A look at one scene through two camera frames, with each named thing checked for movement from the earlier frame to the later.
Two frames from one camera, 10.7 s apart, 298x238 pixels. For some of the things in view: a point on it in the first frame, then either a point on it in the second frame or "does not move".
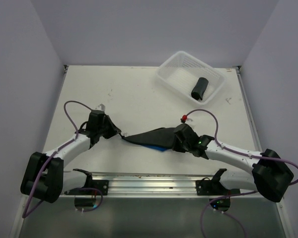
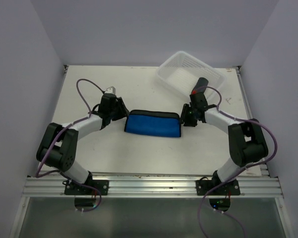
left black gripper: [113, 130] -> [123, 111]
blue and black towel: [160, 139] -> [151, 123]
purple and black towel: [197, 91] does not move
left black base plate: [102, 185] does not move
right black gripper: [176, 147] -> [184, 118]
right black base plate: [207, 187] does not move
